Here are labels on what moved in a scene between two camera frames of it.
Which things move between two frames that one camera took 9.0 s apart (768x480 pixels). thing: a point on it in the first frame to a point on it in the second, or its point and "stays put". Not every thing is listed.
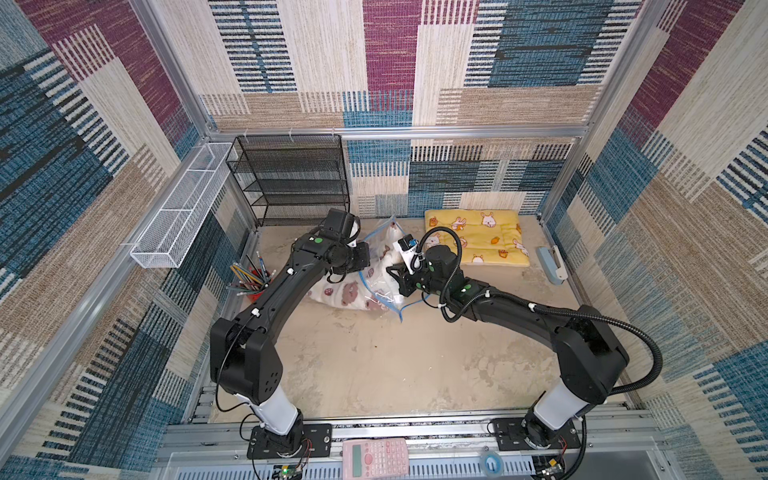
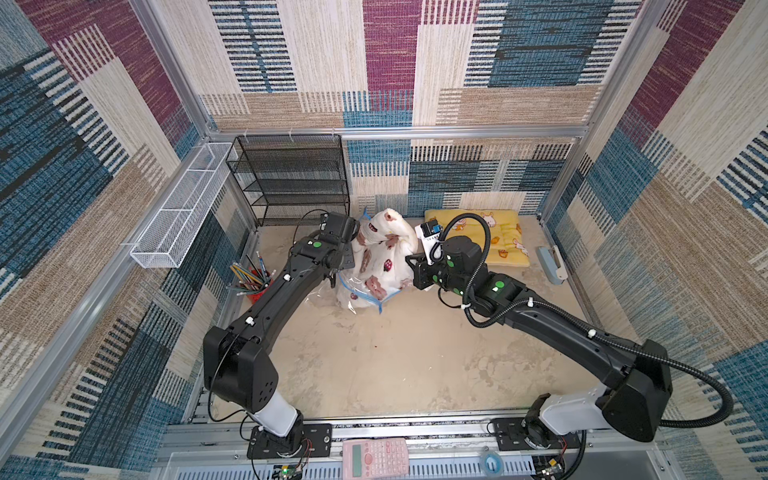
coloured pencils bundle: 251,279 stays put
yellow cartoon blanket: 484,236 stays put
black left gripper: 365,262 to 350,258
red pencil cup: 255,297 stays put
